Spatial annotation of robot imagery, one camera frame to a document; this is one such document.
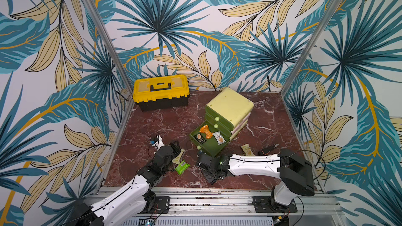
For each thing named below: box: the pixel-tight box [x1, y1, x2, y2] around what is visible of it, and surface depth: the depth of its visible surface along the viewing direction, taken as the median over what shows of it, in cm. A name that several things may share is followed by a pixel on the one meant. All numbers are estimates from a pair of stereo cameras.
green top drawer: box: [205, 105, 234, 131], surface depth 83 cm
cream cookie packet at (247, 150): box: [240, 143, 256, 157], surface depth 92 cm
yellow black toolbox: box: [132, 74, 191, 112], surface depth 102 cm
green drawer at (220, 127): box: [205, 120, 232, 138], surface depth 89 cm
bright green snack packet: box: [174, 160, 191, 176], surface depth 85 cm
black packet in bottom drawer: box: [193, 133, 207, 144], surface depth 97 cm
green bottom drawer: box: [188, 120, 232, 157], surface depth 96 cm
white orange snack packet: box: [211, 130, 227, 146], surface depth 95 cm
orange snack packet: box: [199, 124, 214, 139], surface depth 98 cm
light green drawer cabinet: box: [205, 87, 254, 141], surface depth 86 cm
